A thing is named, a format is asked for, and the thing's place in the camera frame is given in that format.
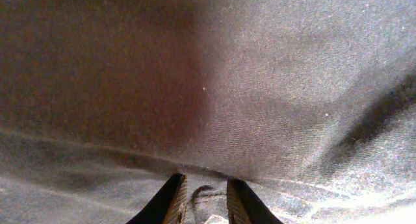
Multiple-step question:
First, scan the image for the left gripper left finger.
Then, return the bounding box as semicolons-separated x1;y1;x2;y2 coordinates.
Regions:
126;173;188;224

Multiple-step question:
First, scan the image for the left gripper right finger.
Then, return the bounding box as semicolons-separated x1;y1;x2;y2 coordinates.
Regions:
226;179;283;224

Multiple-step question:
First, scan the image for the black t-shirt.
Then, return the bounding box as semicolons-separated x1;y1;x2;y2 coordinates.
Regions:
1;0;415;223

